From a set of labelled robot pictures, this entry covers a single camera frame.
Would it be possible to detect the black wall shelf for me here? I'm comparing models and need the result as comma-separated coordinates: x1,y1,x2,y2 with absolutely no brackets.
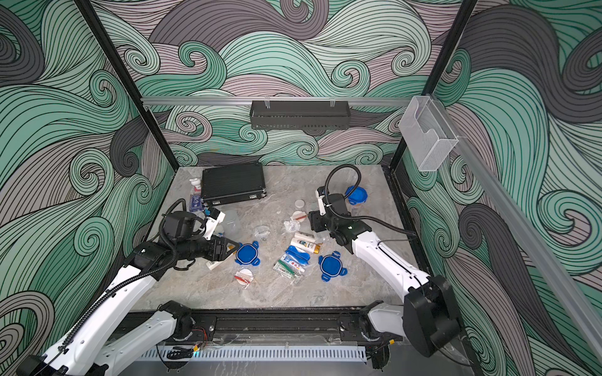
249,101,351,130

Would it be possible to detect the crumpled clear wrapper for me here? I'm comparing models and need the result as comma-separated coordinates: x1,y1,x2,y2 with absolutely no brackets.
283,219,300,233

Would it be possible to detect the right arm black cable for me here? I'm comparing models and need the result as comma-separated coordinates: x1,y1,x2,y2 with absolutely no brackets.
323,164,419,237

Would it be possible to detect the aluminium wall rail back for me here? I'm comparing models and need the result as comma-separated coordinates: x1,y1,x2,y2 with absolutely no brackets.
140,96,412,107

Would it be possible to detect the white perforated cable duct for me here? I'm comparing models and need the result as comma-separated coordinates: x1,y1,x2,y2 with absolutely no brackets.
138,346,368,363

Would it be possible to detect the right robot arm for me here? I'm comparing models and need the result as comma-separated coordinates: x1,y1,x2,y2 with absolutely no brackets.
309,187,462,357

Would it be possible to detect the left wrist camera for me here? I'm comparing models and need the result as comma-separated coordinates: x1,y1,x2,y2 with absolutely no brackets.
203,208,225,241

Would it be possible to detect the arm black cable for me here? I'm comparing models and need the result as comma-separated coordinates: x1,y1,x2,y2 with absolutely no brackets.
323,164,419,237
32,198,198,368

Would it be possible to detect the green toothpaste packet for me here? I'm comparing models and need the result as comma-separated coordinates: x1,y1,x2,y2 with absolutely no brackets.
273,259,304,283

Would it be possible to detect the white tube orange cap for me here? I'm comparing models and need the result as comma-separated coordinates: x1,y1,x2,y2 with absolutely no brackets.
291,238,321,254
206,261,221,270

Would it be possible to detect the white bottle orange cap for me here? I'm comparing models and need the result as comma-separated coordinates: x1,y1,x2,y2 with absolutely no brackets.
295,231,317,243

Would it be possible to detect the aluminium wall rail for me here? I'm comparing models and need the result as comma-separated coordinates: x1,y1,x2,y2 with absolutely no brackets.
433,99,601,360
140,96,412,107

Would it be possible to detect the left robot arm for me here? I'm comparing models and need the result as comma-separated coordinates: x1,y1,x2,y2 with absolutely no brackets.
17,208,240,375

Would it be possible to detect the aluminium wall rail right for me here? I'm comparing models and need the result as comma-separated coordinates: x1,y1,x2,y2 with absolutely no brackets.
433,99,601,360

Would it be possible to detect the clear round plastic cap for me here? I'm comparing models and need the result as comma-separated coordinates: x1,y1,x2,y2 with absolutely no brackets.
253,225,271,239

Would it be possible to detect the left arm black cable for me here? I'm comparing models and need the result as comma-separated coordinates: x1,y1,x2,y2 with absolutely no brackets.
32,198,198,368

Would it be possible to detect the round red white packet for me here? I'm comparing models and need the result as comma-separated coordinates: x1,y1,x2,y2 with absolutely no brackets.
235,268,254,288

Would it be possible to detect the black ribbed case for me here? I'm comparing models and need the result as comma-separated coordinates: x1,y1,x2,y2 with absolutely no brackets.
202,163,267,207

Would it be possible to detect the blue playing card box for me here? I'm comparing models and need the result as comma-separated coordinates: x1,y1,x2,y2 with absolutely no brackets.
189,195,204,212

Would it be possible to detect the blue toothbrush packet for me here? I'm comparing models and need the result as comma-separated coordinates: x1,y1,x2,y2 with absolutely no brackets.
285,245,310,266

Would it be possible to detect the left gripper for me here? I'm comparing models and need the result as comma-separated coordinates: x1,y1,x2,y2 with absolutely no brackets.
176,232,239,262

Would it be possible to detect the clear acrylic wall holder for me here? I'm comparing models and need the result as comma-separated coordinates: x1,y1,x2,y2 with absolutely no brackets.
399,96,459,172

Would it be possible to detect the white pink small bottle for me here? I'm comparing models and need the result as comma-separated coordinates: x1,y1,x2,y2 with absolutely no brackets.
190,178,202,196

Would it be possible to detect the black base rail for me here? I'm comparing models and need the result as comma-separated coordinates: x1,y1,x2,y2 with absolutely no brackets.
121,308,467,340

